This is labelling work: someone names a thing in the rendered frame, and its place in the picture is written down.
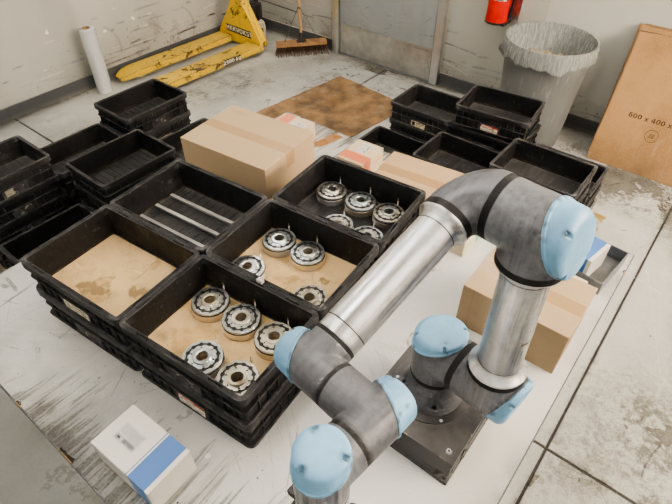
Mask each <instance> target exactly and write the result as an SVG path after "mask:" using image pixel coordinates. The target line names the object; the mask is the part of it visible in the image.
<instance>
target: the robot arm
mask: <svg viewBox="0 0 672 504"><path fill-rule="evenodd" d="M595 232H596V218H595V215H594V213H593V212H592V210H591V209H590V208H589V207H587V206H585V205H583V204H581V203H579V202H577V201H576V200H574V199H573V198H572V197H570V196H567V195H561V194H559V193H557V192H555V191H552V190H550V189H548V188H545V187H543V186H541V185H539V184H536V183H534V182H532V181H530V180H527V179H525V178H523V177H520V176H518V175H517V174H515V173H513V172H510V171H507V170H503V169H481V170H477V171H473V172H469V173H467V174H464V175H461V176H459V177H457V178H455V179H452V180H451V181H449V182H447V183H446V184H444V185H442V186H441V187H440V188H438V189H437V190H436V191H434V192H433V193H432V194H431V195H430V196H429V197H428V198H427V199H426V200H425V201H424V202H423V203H422V204H421V205H420V207H419V216H418V217H417V218H416V219H415V220H414V222H413V223H412V224H411V225H410V226H409V227H408V228H407V229H406V230H405V231H404V232H403V233H402V234H401V235H400V236H399V237H398V239H397V240H396V241H395V242H394V243H393V244H392V245H391V246H390V247H389V248H388V249H387V250H386V251H385V252H384V253H383V254H382V256H381V257H380V258H379V259H378V260H377V261H376V262H375V263H374V264H373V265H372V266H371V267H370V268H369V269H368V270H367V271H366V273H365V274H364V275H363V276H362V277H361V278H360V279H359V280H358V281H357V282H356V283H355V284H354V285H353V286H352V287H351V288H350V290H349V291H348V292H347V293H346V294H345V295H344V296H343V297H342V298H341V299H340V300H339V301H338V302H337V303H336V304H335V305H334V307H333V308H332V309H331V310H330V311H329V312H328V313H327V314H326V315H325V316H324V317H323V318H322V319H321V320H320V321H319V323H318V324H317V325H316V326H315V327H314V328H313V329H312V330H310V329H307V328H305V327H303V326H298V327H294V328H293V329H292V330H291V331H288V332H286V333H285V334H284V335H283V336H282V337H281V339H280V340H279V341H278V343H277V345H276V347H275V350H274V362H275V365H276V366H277V368H278V369H279V370H280V371H281V372H282V373H283V374H284V375H285V376H286V377H287V378H288V380H289V381H290V382H291V383H292V384H295V385H296V386H297V387H298V388H299V389H300V390H301V391H303V392H304V393H305V394H306V395H307V396H308V397H309V398H310V399H311V400H312V401H313V402H314V403H316V405H318V406H319V408H321V409H322V410H323V411H324V412H325V413H326V414H327V415H328V416H329V417H330V418H331V419H332V420H331V421H330V422H329V423H328V424H318V425H314V426H310V427H307V428H306V429H304V430H303V431H302V432H300V433H299V435H298V436H297V437H296V439H295V440H294V442H293V445H292V448H291V454H290V464H289V470H290V476H291V480H292V482H293V484H292V485H291V486H290V487H289V488H288V489H287V493H288V495H289V496H291V497H292V498H293V499H294V500H293V502H292V503H291V504H295V503H296V504H349V503H350V486H351V484H352V483H353V482H354V481H355V480H356V479H357V478H358V477H359V476H360V475H361V474H362V473H363V472H364V471H365V470H366V469H367V468H368V467H369V466H370V465H371V464H372V463H373V462H374V461H375V460H376V459H377V458H378V457H379V456H380V455H381V454H382V453H383V452H384V451H385V450H386V449H387V448H388V447H389V446H390V445H391V444H392V443H393V442H394V441H395V440H396V439H399V438H400V437H401V435H402V433H403V431H404V430H405V429H406V428H407V427H408V426H409V425H410V424H411V423H412V422H413V420H414V419H415V418H416V416H417V412H419V413H421V414H424V415H427V416H443V415H447V414H449V413H451V412H453V411H454V410H455V409H457V408H458V406H459V405H460V403H461V401H462V400H464V401H465V402H466V403H468V404H469V405H470V406H472V407H473V408H474V409H476V410H477V411H478V412H480V413H481V414H482V416H483V417H485V418H488V419H489V420H491V421H492V422H494V423H495V424H503V423H504V422H506V421H507V420H508V418H509V417H510V416H511V415H512V414H513V413H514V412H515V410H516V409H517V408H518V407H519V406H520V404H521V403H522V402H523V401H524V399H525V398H526V397H527V395H528V394H529V393H530V391H531V390H532V389H533V387H534V382H533V381H532V380H531V379H530V378H529V377H527V373H528V367H527V363H526V361H525V359H524V358H525V355H526V353H527V350H528V347H529V345H530V342H531V339H532V336H533V334H534V331H535V328H536V325H537V323H538V320H539V317H540V315H541V312H542V309H543V307H544V304H545V301H546V298H547V296H548V293H549V290H550V288H551V287H553V286H555V285H557V284H559V283H560V282H562V281H567V280H569V279H571V278H572V277H573V276H574V275H575V274H576V273H577V272H578V271H579V269H580V268H581V266H582V265H583V263H584V261H585V259H586V256H587V253H588V252H589V251H590V249H591V246H592V243H593V240H594V236H595ZM474 235H475V236H479V237H480V238H482V239H484V240H486V241H487V242H489V243H491V244H493V245H495V246H496V250H495V254H494V263H495V266H496V268H497V269H498V271H499V275H498V279H497V283H496V287H495V290H494V294H493V298H492V301H491V305H490V309H489V313H488V316H487V320H486V324H485V327H484V331H483V335H482V338H481V342H480V344H477V343H475V342H474V341H472V340H471V339H469V333H468V330H467V327H466V326H465V324H464V323H463V322H462V321H461V320H459V319H457V318H455V317H453V316H450V315H442V314H440V315H432V316H429V317H427V318H425V319H423V320H422V321H420V322H419V323H418V325H417V326H416V328H415V330H414V335H413V337H412V342H411V343H412V351H411V360H410V364H409V365H408V367H407V368H406V369H405V371H404V373H403V375H402V379H401V381H399V380H398V379H396V378H392V377H391V376H388V375H385V376H382V377H380V378H379V379H376V380H374V381H373V382H371V381H370V380H369V379H368V378H367V377H365V376H364V375H363V374H362V373H360V372H359V371H358V370H357V369H356V368H354V367H353V366H352V365H351V364H350V363H349V362H350V361H351V360H352V359H353V358H354V356H355V355H356V354H357V353H358V352H359V351H360V350H361V348H362V347H363V346H364V345H365V344H366V343H367V342H368V341H369V340H370V338H371V337H372V336H373V335H374V334H375V333H376V332H377V331H378V330H379V328H380V327H381V326H382V325H383V324H384V323H385V322H386V321H387V320H388V318H389V317H390V316H391V315H392V314H393V313H394V312H395V311H396V310H397V308H398V307H399V306H400V305H401V304H402V303H403V302H404V301H405V300H406V298H407V297H408V296H409V295H410V294H411V293H412V292H413V291H414V290H415V288H416V287H417V286H418V285H419V284H420V283H421V282H422V281H423V280H424V278H425V277H426V276H427V275H428V274H429V273H430V272H431V271H432V270H433V268H434V267H435V266H436V265H437V264H438V263H439V262H440V261H441V260H442V258H443V257H444V256H445V255H446V254H447V253H448V252H449V251H450V250H451V249H452V247H453V246H460V245H463V244H464V243H465V242H466V241H467V240H468V239H469V238H470V237H471V236H474ZM350 504H355V503H350Z"/></svg>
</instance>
